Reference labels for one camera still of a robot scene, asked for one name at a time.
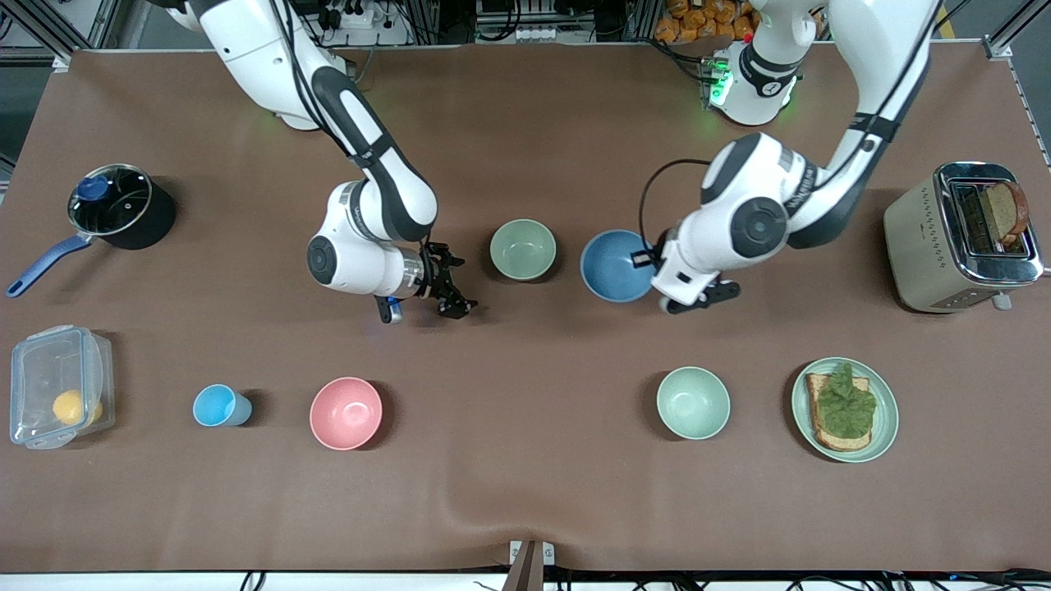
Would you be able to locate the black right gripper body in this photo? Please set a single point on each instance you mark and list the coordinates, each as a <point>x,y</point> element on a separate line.
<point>435,279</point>

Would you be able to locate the blue bowl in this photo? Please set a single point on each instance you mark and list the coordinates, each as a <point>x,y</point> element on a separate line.
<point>612,267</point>

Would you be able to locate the pale green bowl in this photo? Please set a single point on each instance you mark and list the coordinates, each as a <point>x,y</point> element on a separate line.
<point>523,249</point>
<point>693,402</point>

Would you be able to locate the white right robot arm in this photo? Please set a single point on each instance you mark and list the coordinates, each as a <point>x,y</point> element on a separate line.
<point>361,263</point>

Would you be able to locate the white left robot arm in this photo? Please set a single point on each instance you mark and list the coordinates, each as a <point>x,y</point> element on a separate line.
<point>755,226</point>

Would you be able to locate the pink bowl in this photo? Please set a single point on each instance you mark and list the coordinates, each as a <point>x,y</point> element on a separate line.
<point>346,413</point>

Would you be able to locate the brown table mat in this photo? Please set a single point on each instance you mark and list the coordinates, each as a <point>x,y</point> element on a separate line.
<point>525,369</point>

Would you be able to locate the white empty power strip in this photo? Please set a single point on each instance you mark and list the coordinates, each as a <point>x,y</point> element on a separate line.
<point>517,34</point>

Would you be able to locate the bag of orange snacks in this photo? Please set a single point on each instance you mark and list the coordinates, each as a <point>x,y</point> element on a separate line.
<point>698,20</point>

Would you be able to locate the green lettuce leaf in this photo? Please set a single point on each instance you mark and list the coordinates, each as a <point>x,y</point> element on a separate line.
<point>846,406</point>

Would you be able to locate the brown bread slice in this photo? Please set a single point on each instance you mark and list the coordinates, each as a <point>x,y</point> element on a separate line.
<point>825,439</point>

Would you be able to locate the white power strip with plugs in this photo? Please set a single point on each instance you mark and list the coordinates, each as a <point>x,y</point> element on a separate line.
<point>369,20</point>

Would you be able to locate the light blue cup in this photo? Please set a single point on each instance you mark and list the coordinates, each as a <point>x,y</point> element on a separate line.
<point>215,405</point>

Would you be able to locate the beige and chrome toaster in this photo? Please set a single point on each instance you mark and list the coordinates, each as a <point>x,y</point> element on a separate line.
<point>920,246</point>

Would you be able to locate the pale green plate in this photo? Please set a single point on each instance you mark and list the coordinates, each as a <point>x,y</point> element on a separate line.
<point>885,414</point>

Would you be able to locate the glass lid with blue knob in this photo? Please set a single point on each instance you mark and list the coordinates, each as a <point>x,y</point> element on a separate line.
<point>111,199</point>

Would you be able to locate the brown toast slice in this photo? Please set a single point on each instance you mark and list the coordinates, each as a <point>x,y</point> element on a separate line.
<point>1006,212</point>

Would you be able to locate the yellow lemon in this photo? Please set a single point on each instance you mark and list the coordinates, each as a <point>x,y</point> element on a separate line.
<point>70,407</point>

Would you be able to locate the clear plastic lidded container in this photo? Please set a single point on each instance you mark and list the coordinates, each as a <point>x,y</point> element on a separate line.
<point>41,369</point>

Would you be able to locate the right arm wrist camera bar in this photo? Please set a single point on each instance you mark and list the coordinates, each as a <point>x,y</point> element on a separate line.
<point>389,310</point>

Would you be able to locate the arm wrist camera bar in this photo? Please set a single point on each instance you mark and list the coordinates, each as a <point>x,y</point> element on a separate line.
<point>702,297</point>
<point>389,310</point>

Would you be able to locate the left arm wrist camera bar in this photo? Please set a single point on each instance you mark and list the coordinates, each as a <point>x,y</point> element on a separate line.
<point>702,297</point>

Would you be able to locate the metal table edge bracket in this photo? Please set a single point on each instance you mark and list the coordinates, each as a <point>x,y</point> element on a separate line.
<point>531,562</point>

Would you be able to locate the aluminium frame rail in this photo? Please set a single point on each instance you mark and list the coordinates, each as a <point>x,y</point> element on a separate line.
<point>49,33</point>
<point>1014,29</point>

